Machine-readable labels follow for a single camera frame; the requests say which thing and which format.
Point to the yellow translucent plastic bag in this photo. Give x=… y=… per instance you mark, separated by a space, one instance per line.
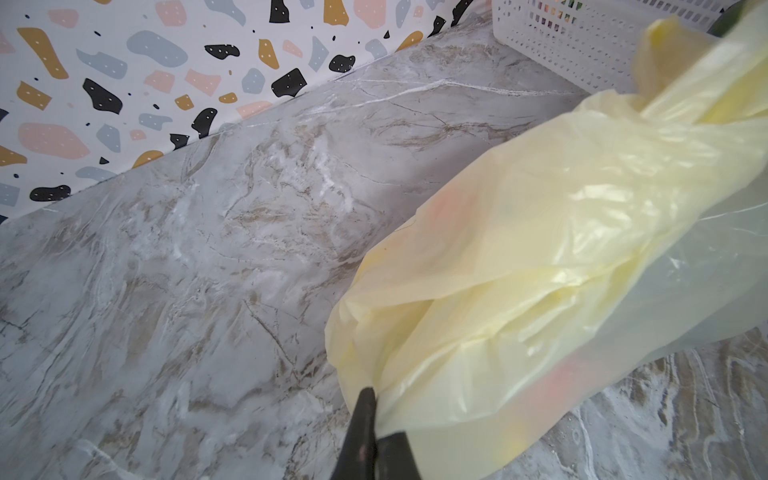
x=625 y=230

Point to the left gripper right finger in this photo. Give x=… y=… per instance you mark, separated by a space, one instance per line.
x=394 y=459

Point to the green fruit in basket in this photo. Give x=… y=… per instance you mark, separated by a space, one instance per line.
x=728 y=19

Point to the white plastic mesh basket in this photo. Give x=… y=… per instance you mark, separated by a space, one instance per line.
x=591 y=43

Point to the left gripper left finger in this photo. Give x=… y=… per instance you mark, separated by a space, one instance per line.
x=357 y=456

